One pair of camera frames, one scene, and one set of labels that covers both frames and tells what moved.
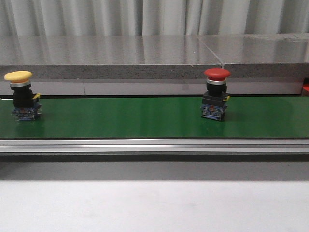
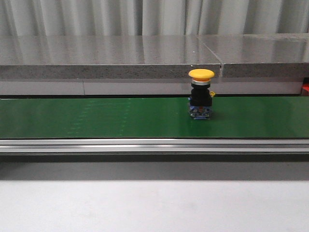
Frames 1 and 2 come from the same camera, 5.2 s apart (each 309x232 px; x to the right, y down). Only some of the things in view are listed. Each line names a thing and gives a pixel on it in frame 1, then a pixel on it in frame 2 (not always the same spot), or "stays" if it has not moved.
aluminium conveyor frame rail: x=149 y=145 stays
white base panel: x=155 y=86 stays
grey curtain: x=152 y=18 stays
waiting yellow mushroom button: x=27 y=106 -> x=200 y=98
